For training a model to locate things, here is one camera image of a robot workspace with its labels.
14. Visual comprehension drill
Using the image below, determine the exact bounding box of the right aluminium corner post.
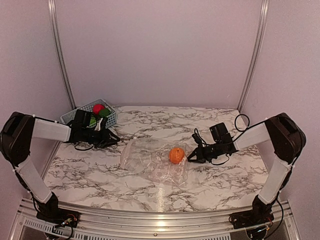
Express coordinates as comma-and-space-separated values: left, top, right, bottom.
237, 0, 270, 113

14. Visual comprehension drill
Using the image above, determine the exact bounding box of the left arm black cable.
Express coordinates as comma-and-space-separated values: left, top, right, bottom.
74, 141, 101, 152

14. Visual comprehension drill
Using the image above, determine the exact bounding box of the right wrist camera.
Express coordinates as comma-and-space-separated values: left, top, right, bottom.
192, 128, 203, 146

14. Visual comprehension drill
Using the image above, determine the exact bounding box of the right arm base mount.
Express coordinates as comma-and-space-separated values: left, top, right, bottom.
228, 210, 274, 229

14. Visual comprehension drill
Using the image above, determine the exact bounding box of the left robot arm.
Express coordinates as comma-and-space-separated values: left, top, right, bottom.
0, 110, 120, 223

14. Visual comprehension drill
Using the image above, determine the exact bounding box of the fake red food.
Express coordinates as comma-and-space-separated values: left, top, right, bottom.
92, 104, 105, 115

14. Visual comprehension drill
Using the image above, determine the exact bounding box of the aluminium corner post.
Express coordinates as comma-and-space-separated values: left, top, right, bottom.
237, 0, 270, 113
48, 0, 76, 110

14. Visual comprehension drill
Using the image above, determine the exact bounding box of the fake orange fruit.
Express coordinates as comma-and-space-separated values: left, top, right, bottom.
169, 147, 185, 164

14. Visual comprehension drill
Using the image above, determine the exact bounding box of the aluminium front frame rail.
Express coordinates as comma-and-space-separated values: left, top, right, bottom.
9, 197, 301, 240

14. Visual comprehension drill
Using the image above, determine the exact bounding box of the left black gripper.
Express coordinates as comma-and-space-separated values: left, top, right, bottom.
81, 126, 120, 149

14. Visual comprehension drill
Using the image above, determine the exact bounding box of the fake green lettuce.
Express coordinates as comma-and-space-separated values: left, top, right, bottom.
89, 116, 97, 128

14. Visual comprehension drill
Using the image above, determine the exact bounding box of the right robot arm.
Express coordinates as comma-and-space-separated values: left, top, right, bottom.
187, 112, 307, 224

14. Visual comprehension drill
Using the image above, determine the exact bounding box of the clear zip top bag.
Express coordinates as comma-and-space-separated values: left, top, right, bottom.
120, 137, 192, 186

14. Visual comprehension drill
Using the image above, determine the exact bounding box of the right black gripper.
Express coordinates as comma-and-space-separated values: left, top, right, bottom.
186, 141, 223, 163

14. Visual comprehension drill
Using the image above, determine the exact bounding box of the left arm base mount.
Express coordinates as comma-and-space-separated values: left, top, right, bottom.
36, 208, 80, 228

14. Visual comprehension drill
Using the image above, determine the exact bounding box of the left aluminium corner post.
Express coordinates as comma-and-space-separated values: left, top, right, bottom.
48, 0, 76, 110

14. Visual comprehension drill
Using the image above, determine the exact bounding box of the blue plastic basket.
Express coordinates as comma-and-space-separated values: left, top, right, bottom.
60, 98, 117, 128

